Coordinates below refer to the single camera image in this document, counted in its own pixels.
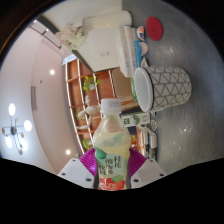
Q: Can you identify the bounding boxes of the white mug, grey triangle pattern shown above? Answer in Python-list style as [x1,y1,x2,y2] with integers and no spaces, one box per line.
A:
[132,65,194,113]

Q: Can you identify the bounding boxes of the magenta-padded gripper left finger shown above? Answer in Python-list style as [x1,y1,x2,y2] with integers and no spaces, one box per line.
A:
[57,147,98,190]

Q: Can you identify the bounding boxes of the orange wooden shelf unit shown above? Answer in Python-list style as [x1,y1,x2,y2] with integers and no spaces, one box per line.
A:
[64,57,145,155]

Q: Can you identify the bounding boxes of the green and white small carton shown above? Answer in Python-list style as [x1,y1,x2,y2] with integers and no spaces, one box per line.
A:
[120,111,152,127]

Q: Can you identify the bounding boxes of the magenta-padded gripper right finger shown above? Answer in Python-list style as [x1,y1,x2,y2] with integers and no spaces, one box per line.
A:
[127,146,167,190]

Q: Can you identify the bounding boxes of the pale pink flower bouquet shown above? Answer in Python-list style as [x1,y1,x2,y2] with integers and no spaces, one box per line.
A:
[54,22,88,52]

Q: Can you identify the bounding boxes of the yellow drink bottle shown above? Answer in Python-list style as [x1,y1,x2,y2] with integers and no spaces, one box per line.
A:
[92,97,132,192]

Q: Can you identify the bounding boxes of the round-bulb ceiling chandelier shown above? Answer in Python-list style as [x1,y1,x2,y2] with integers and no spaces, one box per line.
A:
[1,102,34,156]

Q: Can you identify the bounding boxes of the flat round red coaster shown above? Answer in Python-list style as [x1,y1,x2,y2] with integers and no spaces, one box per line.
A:
[145,16,165,42]

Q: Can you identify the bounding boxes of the white square box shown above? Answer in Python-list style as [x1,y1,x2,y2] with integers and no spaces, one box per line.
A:
[71,26,125,73]

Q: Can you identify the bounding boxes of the white and black desk gadget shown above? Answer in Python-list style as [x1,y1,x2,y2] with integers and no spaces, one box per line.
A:
[135,124,158,160]

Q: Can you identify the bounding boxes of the blue and white book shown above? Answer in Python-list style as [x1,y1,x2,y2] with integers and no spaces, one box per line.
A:
[133,25,150,69]

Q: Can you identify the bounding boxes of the white paper roll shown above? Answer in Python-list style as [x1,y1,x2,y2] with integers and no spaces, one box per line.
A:
[82,10,134,33]

